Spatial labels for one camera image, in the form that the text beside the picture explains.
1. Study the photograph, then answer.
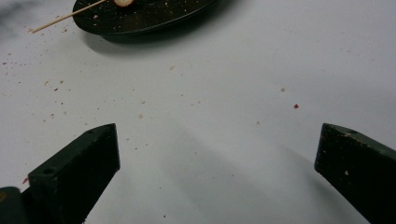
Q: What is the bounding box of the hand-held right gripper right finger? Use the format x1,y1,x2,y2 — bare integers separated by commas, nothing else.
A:
314,122,396,224

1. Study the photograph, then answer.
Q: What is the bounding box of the thin wooden skewer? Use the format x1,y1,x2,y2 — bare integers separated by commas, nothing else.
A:
31,0,108,35

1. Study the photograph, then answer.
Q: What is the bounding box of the black round plate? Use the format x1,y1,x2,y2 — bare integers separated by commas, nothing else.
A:
72,0,219,35

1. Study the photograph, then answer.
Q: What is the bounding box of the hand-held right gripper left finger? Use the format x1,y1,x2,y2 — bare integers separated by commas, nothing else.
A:
21,123,121,224

